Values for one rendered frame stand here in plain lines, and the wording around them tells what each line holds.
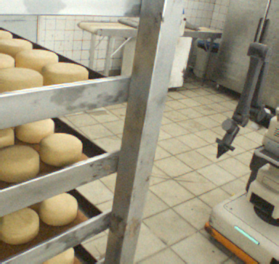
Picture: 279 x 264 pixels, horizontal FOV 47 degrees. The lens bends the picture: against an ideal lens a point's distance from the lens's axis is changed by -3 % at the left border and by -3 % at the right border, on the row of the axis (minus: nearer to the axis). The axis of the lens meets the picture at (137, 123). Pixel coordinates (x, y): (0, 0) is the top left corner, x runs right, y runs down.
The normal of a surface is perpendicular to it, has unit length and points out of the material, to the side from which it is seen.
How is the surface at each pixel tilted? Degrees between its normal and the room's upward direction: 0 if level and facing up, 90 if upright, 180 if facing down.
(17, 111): 90
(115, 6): 90
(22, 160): 0
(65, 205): 0
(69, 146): 0
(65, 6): 90
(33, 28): 90
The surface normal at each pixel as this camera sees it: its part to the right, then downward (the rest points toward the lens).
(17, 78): 0.15, -0.90
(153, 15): -0.70, 0.20
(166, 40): 0.70, 0.39
